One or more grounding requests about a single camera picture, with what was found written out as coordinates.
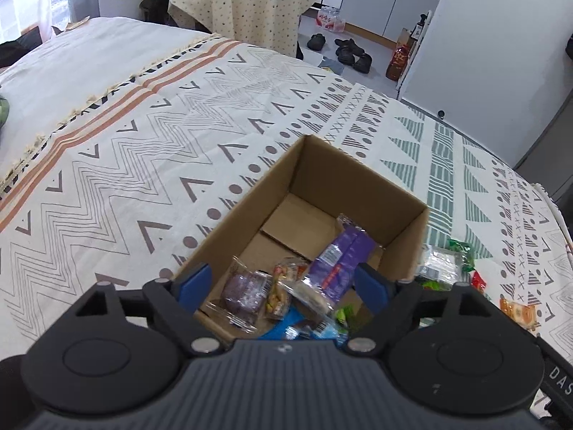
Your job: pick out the light green snack packet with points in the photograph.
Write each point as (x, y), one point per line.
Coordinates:
(436, 284)

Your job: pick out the red snack packet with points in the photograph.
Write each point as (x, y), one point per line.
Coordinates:
(479, 281)

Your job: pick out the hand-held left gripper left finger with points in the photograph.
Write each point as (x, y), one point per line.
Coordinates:
(194, 282)

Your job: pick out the purple wafer packet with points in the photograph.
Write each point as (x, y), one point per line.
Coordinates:
(344, 251)

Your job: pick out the blue green snack packet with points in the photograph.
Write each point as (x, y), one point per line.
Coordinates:
(327, 329)

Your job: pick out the window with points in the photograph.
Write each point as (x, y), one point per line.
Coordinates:
(27, 0)

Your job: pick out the brown cardboard box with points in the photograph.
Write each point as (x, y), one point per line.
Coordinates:
(250, 206)

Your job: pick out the black slipper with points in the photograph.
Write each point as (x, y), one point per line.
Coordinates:
(318, 42)
(349, 45)
(345, 56)
(363, 62)

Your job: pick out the black jacket on chair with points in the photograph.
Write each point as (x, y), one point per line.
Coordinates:
(154, 11)

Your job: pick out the small brown carton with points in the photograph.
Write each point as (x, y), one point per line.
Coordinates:
(405, 36)

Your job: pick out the white bed sheet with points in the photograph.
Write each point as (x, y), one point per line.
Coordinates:
(89, 49)

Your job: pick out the white paper sheet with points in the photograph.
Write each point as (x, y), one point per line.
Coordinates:
(313, 58)

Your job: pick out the bottled water pack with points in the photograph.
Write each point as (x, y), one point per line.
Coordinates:
(329, 19)

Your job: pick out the small purple snack packet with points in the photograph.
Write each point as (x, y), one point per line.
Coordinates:
(246, 293)

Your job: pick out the clear snack packet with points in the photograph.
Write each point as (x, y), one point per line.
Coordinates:
(441, 262)

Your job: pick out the grey entrance door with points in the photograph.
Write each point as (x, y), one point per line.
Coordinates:
(550, 143)

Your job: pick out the white spray bottle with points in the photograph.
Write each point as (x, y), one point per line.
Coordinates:
(418, 33)

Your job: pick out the peanut snack packet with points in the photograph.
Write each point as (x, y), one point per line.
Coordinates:
(282, 295)

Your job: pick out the orange biscuit packet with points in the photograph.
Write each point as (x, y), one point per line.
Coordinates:
(519, 311)

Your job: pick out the dark green snack packet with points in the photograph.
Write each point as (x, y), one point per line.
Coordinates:
(461, 248)

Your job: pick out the patterned bedspread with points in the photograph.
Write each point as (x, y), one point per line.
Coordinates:
(134, 165)

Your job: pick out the round table with dotted tablecloth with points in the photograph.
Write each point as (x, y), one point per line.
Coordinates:
(241, 4)

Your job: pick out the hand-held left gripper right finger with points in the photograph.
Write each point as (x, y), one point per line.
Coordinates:
(371, 286)

